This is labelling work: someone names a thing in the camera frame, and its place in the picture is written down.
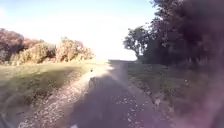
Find grey asphalt path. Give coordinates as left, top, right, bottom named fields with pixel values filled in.
left=17, top=59, right=174, bottom=128

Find grass verge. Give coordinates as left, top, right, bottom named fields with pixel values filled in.
left=127, top=61, right=224, bottom=128

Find autumn-coloured bushes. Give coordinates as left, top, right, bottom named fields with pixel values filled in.
left=0, top=28, right=96, bottom=66

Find dark trees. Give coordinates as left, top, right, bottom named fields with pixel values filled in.
left=122, top=0, right=224, bottom=68

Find grass field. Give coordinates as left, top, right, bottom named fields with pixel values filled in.
left=0, top=60, right=111, bottom=128

